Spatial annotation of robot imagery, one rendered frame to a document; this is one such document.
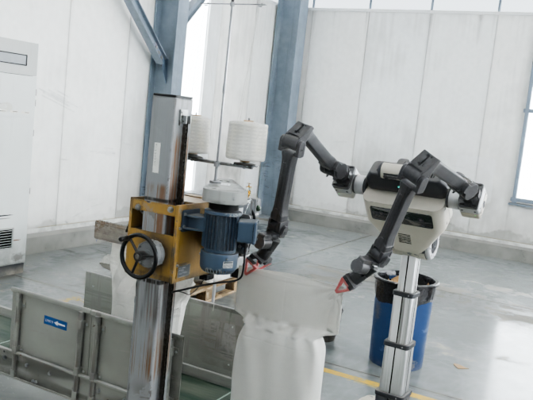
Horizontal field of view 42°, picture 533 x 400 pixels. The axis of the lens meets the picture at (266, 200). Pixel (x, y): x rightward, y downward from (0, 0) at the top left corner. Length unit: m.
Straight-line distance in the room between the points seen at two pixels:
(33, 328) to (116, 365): 0.54
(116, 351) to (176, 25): 6.04
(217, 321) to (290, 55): 8.49
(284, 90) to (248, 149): 8.93
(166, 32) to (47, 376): 6.09
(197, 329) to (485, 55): 8.05
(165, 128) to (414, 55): 8.70
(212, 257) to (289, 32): 9.26
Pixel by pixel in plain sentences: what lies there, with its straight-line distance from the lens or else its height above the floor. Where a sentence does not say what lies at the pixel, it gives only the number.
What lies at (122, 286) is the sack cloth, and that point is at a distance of 3.39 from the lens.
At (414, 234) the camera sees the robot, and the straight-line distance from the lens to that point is 3.24.
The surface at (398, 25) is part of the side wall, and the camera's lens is 11.33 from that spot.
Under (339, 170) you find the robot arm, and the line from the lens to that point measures 3.11.
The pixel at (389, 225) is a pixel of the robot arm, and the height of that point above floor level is 1.35.
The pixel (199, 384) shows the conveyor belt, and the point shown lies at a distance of 3.51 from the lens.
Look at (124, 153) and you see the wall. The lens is 8.73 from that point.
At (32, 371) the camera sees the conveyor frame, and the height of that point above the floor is 0.35.
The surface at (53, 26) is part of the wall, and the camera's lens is 7.77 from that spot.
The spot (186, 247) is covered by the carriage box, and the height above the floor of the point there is 1.16.
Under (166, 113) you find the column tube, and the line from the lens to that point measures 2.71.
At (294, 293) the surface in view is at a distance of 2.93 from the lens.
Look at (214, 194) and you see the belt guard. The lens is 2.63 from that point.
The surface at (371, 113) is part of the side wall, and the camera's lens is 11.30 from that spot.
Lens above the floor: 1.71
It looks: 7 degrees down
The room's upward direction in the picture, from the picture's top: 6 degrees clockwise
